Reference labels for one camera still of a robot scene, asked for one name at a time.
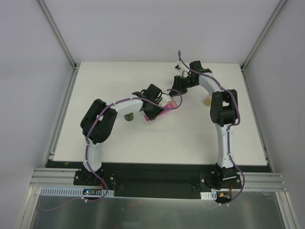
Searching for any pink weekly pill organizer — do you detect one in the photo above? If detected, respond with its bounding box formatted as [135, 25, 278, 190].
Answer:
[158, 100, 178, 116]

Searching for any clear bottle with yellow pills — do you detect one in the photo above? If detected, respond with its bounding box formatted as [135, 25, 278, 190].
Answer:
[203, 94, 212, 107]

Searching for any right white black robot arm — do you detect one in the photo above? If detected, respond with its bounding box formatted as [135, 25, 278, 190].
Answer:
[172, 60, 240, 190]

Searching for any green lidded pill bottle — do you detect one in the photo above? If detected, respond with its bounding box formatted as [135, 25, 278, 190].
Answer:
[124, 113, 134, 122]

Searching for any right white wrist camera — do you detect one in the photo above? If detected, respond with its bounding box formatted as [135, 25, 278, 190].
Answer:
[174, 64, 182, 73]

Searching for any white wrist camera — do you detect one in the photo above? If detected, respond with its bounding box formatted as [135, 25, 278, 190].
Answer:
[159, 91, 172, 107]
[174, 64, 182, 73]

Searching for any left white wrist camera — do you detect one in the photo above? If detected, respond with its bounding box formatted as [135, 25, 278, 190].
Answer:
[159, 91, 172, 107]

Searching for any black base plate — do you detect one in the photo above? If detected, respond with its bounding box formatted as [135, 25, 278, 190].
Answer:
[46, 160, 272, 198]

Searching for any right white cable duct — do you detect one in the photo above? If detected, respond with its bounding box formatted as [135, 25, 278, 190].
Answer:
[200, 191, 217, 201]

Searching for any white cable duct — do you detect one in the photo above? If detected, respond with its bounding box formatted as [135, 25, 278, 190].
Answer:
[40, 187, 114, 198]
[200, 191, 217, 201]

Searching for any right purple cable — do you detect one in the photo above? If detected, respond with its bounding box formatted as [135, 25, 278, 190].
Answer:
[177, 50, 245, 210]

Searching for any right aluminium frame post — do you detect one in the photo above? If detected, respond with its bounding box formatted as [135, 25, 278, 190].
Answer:
[241, 0, 289, 72]

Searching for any aluminium frame post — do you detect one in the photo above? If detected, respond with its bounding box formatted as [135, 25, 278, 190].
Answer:
[241, 0, 289, 72]
[36, 0, 78, 69]

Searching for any left white cable duct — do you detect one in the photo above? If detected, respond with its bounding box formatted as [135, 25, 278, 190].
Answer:
[40, 187, 114, 198]

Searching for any left aluminium frame post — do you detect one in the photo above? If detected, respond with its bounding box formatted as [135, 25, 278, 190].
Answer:
[36, 0, 78, 69]

